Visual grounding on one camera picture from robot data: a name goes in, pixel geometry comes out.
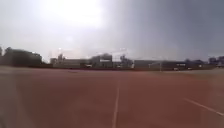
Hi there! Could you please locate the dark clump of trees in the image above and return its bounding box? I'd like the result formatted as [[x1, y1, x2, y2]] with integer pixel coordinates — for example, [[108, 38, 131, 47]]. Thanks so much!
[[0, 46, 44, 68]]

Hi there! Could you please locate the long dark low building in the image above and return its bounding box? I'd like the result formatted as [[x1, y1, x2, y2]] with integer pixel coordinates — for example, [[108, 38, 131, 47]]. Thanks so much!
[[133, 59, 188, 71]]

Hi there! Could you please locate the pale low building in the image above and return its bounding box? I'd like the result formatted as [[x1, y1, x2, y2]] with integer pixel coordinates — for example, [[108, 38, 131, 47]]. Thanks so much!
[[49, 57, 92, 69]]

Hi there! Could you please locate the white goal frame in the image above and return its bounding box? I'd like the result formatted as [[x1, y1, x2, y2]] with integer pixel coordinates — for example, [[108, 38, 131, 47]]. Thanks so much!
[[148, 61, 163, 72]]

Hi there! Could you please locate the grey building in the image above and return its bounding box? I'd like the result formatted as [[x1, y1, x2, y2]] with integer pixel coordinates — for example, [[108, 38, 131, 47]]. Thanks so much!
[[89, 53, 114, 70]]

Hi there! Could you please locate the tree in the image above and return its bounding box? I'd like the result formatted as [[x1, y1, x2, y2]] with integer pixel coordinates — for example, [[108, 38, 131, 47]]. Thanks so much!
[[119, 54, 134, 70]]

